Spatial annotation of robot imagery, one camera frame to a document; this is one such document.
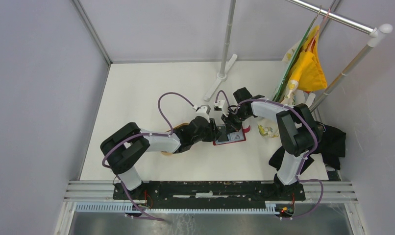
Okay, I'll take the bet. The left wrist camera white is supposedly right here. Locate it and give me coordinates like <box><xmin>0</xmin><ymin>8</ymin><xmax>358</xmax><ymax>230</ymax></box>
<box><xmin>193</xmin><ymin>105</ymin><xmax>211</xmax><ymax>119</ymax></box>

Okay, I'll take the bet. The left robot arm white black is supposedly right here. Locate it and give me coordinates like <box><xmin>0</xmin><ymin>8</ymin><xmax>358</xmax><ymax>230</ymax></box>
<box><xmin>100</xmin><ymin>116</ymin><xmax>221</xmax><ymax>200</ymax></box>

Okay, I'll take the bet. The green patterned hanging garment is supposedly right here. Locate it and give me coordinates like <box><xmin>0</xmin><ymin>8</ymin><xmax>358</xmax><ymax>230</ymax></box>
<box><xmin>257</xmin><ymin>17</ymin><xmax>317</xmax><ymax>139</ymax></box>

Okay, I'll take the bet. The black VIP card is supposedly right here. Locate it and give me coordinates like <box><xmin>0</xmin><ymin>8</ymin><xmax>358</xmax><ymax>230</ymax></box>
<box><xmin>215</xmin><ymin>125</ymin><xmax>229</xmax><ymax>144</ymax></box>

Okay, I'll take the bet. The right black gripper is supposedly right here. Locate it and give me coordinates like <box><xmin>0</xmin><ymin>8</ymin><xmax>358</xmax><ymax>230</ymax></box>
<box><xmin>222</xmin><ymin>108</ymin><xmax>251</xmax><ymax>135</ymax></box>

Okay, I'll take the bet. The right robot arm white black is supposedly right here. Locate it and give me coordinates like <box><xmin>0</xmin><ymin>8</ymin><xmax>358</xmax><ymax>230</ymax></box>
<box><xmin>214</xmin><ymin>87</ymin><xmax>323</xmax><ymax>200</ymax></box>

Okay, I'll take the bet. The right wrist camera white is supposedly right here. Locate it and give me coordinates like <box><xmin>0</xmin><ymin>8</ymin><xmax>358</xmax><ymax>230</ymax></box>
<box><xmin>213</xmin><ymin>100</ymin><xmax>227</xmax><ymax>111</ymax></box>

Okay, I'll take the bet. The black cloth pile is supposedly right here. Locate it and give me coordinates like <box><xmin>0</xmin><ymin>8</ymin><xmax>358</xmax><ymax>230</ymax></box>
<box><xmin>269</xmin><ymin>121</ymin><xmax>346</xmax><ymax>173</ymax></box>

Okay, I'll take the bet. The white cable duct strip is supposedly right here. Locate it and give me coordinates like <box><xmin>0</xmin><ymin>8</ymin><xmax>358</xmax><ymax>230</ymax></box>
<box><xmin>74</xmin><ymin>202</ymin><xmax>278</xmax><ymax>215</ymax></box>

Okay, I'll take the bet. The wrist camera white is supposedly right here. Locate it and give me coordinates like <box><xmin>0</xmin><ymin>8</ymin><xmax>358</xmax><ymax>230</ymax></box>
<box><xmin>213</xmin><ymin>100</ymin><xmax>227</xmax><ymax>111</ymax></box>
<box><xmin>193</xmin><ymin>105</ymin><xmax>211</xmax><ymax>119</ymax></box>

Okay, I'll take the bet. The wooden tray with cards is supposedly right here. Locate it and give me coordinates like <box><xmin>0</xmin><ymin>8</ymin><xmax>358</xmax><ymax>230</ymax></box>
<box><xmin>161</xmin><ymin>123</ymin><xmax>192</xmax><ymax>156</ymax></box>

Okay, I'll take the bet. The yellow hanging garment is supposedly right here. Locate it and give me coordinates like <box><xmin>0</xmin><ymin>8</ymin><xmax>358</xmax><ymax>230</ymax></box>
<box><xmin>290</xmin><ymin>25</ymin><xmax>327</xmax><ymax>92</ymax></box>

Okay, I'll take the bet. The red card holder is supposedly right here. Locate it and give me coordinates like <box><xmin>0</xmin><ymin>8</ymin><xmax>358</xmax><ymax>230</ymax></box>
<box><xmin>213</xmin><ymin>126</ymin><xmax>251</xmax><ymax>146</ymax></box>

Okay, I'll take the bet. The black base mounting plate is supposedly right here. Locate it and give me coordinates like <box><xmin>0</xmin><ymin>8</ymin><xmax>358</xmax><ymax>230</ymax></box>
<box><xmin>129</xmin><ymin>181</ymin><xmax>306</xmax><ymax>209</ymax></box>

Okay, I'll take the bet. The metal clothes rack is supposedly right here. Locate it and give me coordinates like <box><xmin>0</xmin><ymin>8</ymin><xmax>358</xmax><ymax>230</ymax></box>
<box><xmin>203</xmin><ymin>0</ymin><xmax>394</xmax><ymax>114</ymax></box>

